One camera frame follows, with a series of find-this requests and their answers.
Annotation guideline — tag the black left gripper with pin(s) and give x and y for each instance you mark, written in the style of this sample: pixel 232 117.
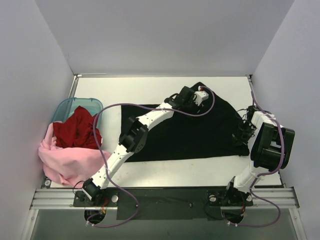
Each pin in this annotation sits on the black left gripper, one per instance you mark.
pixel 191 104

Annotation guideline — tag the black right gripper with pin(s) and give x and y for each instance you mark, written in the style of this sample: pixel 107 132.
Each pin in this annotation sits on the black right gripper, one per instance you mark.
pixel 241 132

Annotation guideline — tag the black t shirt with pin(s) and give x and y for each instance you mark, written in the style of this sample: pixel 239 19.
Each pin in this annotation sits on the black t shirt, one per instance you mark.
pixel 184 137

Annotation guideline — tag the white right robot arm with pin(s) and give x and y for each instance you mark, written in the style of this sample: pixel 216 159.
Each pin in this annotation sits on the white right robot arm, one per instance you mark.
pixel 270 151

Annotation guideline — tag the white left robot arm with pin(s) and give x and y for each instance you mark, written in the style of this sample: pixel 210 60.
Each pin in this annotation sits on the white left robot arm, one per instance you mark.
pixel 133 137

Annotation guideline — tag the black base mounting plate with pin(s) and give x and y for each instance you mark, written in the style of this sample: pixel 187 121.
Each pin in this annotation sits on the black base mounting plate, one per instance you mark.
pixel 185 203

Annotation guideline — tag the red t shirt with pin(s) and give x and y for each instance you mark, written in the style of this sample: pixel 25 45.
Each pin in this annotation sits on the red t shirt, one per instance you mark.
pixel 77 131

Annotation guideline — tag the teal plastic bin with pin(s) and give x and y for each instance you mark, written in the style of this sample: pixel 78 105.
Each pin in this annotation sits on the teal plastic bin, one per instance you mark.
pixel 67 107

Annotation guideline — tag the pink t shirt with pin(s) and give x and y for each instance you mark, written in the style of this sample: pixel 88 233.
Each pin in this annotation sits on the pink t shirt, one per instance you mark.
pixel 67 166

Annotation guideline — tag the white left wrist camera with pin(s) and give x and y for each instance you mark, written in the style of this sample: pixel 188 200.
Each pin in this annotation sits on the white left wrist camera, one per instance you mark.
pixel 200 96

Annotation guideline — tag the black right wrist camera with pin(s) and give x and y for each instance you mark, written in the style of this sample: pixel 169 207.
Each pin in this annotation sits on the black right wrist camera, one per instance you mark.
pixel 246 114

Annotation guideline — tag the aluminium front rail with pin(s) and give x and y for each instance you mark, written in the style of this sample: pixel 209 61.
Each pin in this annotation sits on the aluminium front rail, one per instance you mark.
pixel 63 199

